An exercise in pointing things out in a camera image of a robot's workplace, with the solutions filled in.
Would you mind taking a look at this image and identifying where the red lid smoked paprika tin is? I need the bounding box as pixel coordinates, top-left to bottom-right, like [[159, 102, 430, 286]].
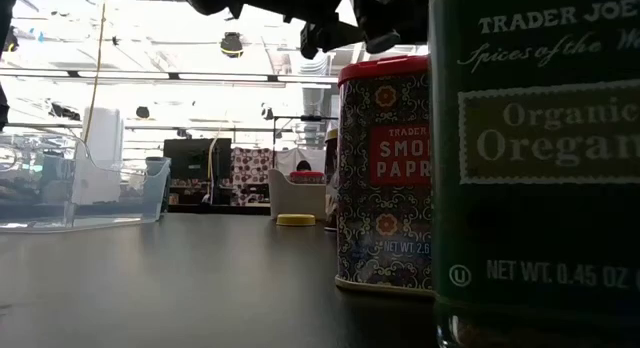
[[288, 170, 326, 185], [334, 55, 435, 300]]

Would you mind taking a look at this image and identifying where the yellow lid dark spice jar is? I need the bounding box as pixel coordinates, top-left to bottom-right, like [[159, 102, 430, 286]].
[[323, 128, 340, 233], [275, 213, 317, 228]]

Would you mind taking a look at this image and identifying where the green lid oregano spice jar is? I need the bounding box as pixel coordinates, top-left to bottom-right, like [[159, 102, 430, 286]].
[[429, 0, 640, 348]]

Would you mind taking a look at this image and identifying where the red white patterned cloth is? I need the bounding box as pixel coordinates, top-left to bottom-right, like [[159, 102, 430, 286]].
[[230, 147, 274, 206]]

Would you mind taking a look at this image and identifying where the white plastic storage bin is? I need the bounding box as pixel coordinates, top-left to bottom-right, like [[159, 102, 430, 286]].
[[268, 167, 329, 222]]

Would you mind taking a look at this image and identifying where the black monitor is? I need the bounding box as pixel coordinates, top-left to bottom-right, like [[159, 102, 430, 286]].
[[163, 137, 234, 182]]

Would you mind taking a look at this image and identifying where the long ceiling light strip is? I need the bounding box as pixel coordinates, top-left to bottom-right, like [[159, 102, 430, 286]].
[[0, 67, 341, 88]]

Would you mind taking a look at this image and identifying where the white column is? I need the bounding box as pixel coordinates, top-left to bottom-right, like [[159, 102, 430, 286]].
[[82, 106, 125, 205]]

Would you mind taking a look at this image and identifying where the clear plastic storage bin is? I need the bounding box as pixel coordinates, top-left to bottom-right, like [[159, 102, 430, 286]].
[[0, 127, 174, 234]]

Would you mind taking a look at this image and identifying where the silver ventilation duct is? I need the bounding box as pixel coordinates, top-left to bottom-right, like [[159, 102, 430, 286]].
[[301, 86, 329, 139]]

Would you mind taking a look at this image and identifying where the black overhead camera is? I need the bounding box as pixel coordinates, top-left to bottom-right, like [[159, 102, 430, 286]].
[[219, 31, 245, 59], [0, 25, 20, 53]]

